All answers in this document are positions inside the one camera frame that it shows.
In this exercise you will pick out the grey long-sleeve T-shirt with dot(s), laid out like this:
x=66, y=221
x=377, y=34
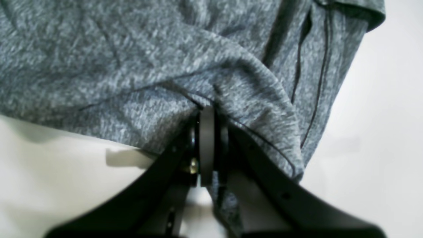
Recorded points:
x=134, y=71

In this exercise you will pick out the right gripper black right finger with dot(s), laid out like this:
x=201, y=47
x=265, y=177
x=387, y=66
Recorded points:
x=272, y=205

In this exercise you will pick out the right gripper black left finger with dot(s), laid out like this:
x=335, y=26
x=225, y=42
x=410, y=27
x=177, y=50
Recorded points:
x=153, y=205

